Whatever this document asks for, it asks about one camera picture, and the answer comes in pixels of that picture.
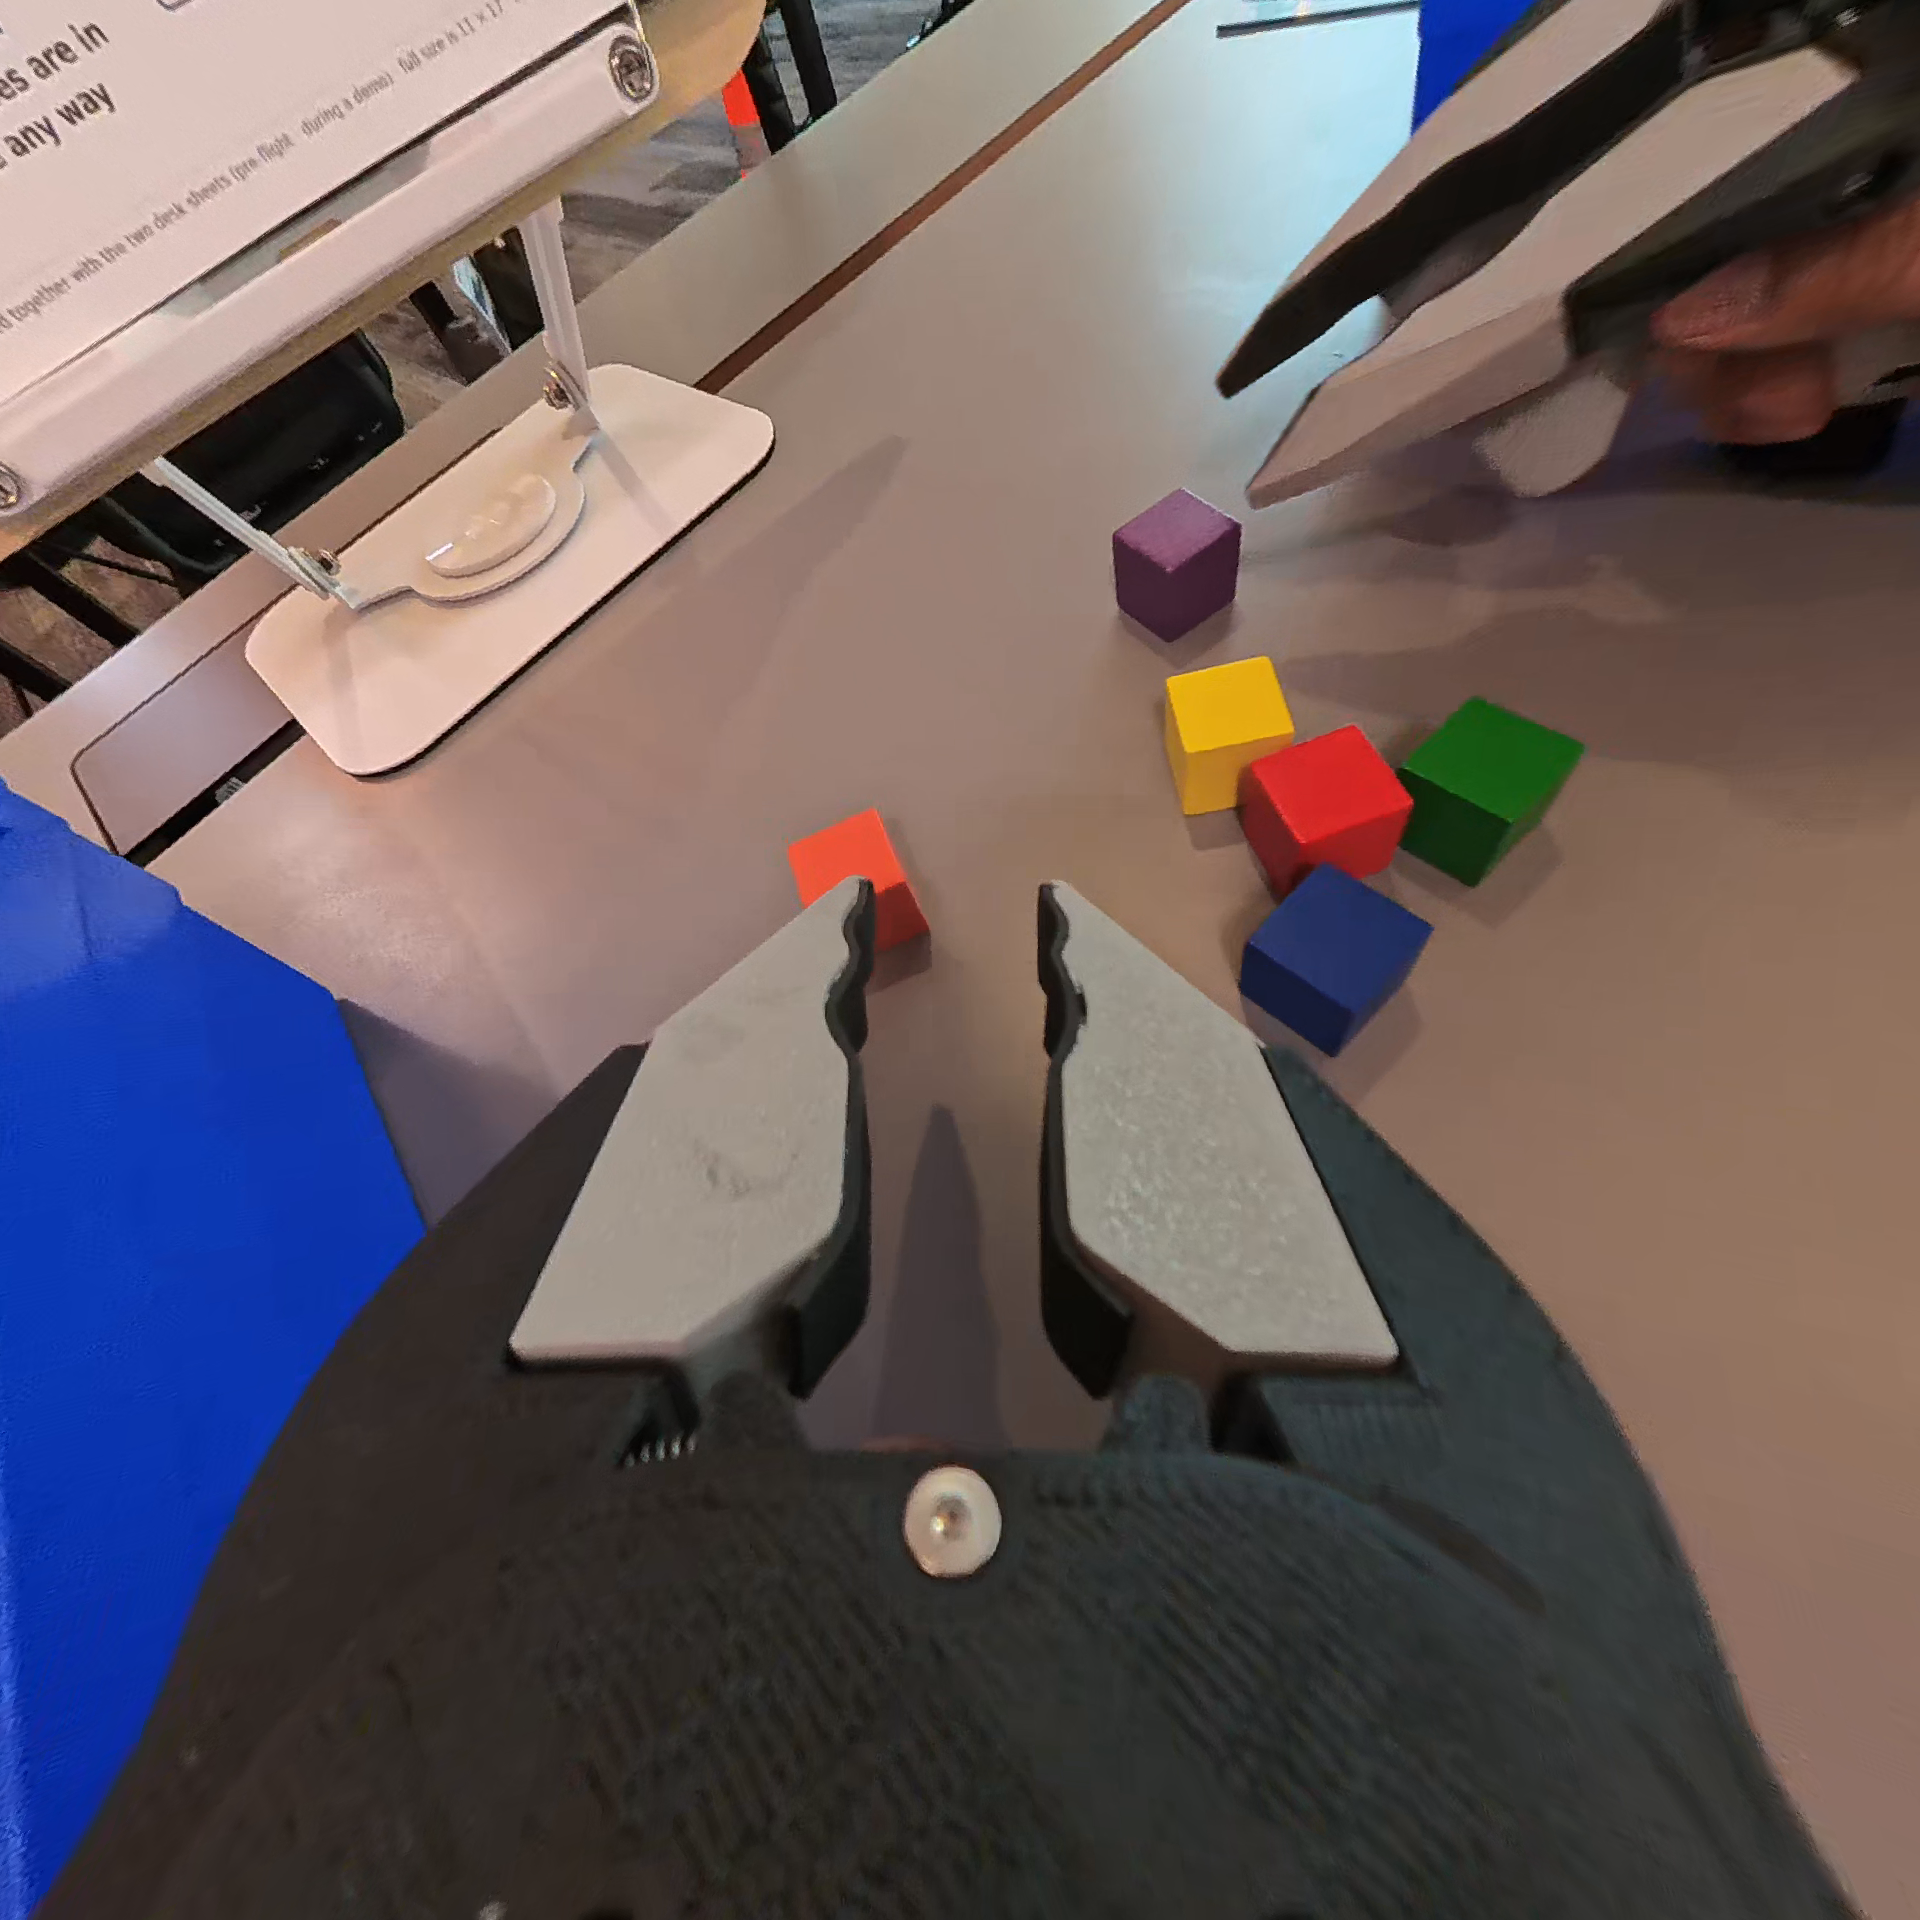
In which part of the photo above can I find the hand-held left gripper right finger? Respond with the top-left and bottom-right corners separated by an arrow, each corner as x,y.
1034,881 -> 1403,1401

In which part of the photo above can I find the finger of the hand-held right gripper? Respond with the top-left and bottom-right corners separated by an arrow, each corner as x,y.
1246,46 -> 1857,512
1215,0 -> 1701,401

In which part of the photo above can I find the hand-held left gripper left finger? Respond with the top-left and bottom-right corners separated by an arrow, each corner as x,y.
507,879 -> 879,1401

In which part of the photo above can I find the blue plastic bin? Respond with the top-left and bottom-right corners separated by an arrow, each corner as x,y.
1410,0 -> 1546,130
0,777 -> 431,1920

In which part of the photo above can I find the blue wooden cube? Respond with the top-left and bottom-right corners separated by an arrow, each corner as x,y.
1237,863 -> 1434,1059

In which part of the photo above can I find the orange wooden cube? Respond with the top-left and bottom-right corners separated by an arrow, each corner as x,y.
786,807 -> 930,953

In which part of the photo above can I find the purple wooden cube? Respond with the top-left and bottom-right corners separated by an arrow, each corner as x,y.
1110,487 -> 1246,646

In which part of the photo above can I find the red wooden cube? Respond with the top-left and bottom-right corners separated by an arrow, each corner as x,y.
1237,723 -> 1416,901

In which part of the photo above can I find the green wooden cube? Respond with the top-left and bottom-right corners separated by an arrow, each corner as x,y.
1395,696 -> 1586,889

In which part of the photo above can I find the yellow wooden cube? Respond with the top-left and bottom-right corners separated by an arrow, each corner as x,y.
1161,656 -> 1296,818

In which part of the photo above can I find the grey desk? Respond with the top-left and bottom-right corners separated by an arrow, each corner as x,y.
0,0 -> 1920,1920

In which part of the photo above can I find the person's right hand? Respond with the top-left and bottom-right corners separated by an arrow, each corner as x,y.
1648,193 -> 1920,449

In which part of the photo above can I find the white folding stand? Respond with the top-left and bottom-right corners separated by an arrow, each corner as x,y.
0,0 -> 777,781

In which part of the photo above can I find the black bag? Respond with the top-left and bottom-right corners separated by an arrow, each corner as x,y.
131,329 -> 408,577

